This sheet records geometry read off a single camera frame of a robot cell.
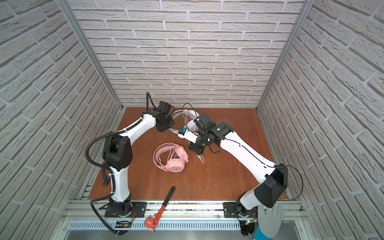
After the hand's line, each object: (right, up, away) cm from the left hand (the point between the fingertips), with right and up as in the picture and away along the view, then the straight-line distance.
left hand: (172, 122), depth 96 cm
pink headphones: (+1, -21, -11) cm, 23 cm away
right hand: (+14, -12, -22) cm, 29 cm away
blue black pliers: (-36, -34, -13) cm, 51 cm away
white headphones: (+13, -2, -10) cm, 17 cm away
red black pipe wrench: (-6, -48, -27) cm, 55 cm away
